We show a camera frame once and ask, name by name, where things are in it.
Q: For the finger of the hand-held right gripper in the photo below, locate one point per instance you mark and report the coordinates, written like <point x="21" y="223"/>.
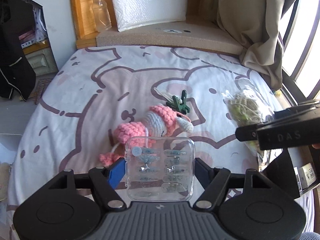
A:
<point x="247" y="133"/>
<point x="297" y="111"/>

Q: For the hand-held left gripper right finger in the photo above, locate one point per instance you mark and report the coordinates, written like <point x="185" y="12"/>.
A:
<point x="202" y="173"/>

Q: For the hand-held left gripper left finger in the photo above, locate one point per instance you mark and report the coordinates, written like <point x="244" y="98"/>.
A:
<point x="117" y="173"/>

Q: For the black cardboard box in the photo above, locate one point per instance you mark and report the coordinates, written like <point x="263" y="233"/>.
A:
<point x="282" y="172"/>

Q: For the small white boxes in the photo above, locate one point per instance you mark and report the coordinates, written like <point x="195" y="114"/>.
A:
<point x="308" y="172"/>

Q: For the clear plastic nail case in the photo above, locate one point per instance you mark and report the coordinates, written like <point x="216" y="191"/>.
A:
<point x="160" y="170"/>

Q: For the pink crochet doll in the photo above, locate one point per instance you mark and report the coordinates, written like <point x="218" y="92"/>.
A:
<point x="155" y="120"/>

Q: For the green plastic clip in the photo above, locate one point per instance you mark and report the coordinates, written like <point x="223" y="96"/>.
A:
<point x="180" y="103"/>

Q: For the black window grille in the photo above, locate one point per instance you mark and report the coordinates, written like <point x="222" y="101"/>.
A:
<point x="297" y="55"/>

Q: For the printed bed sheet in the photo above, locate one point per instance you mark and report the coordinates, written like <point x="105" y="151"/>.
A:
<point x="100" y="92"/>

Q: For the beige curtain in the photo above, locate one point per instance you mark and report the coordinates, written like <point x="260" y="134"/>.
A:
<point x="250" y="17"/>

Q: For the tan cushion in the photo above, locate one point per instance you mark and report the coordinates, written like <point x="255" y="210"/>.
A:
<point x="175" y="38"/>

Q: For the white cabinet door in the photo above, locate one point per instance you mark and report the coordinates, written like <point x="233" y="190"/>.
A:
<point x="41" y="61"/>

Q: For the black hanging garment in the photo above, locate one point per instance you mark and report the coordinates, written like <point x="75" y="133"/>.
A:
<point x="12" y="67"/>

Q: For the clear plastic bottle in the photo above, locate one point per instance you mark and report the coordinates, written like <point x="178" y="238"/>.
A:
<point x="101" y="12"/>

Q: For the white bubble mailer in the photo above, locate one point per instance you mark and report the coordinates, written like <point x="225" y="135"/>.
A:
<point x="147" y="2"/>

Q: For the wooden cabinet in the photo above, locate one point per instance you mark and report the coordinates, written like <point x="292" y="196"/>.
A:
<point x="82" y="12"/>

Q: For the white storage shelf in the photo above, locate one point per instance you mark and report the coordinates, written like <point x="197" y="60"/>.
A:
<point x="35" y="30"/>

